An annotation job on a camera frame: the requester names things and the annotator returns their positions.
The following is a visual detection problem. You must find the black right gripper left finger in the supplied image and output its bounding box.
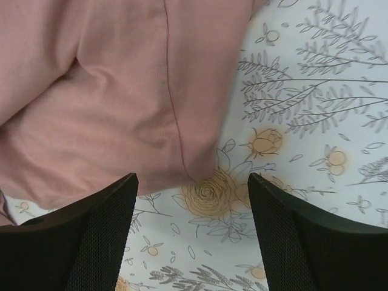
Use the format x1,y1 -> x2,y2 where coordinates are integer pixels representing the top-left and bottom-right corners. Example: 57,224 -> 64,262
1,173 -> 138,290

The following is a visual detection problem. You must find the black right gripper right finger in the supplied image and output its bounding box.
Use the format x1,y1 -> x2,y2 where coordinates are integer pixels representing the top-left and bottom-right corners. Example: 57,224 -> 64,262
248,173 -> 387,291

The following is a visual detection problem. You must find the pink t-shirt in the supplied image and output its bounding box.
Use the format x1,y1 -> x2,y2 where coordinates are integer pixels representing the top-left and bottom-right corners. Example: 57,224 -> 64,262
1,1 -> 263,209

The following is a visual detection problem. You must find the floral patterned tablecloth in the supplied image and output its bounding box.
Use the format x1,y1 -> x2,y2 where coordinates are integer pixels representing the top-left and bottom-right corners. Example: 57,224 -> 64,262
1,1 -> 387,290

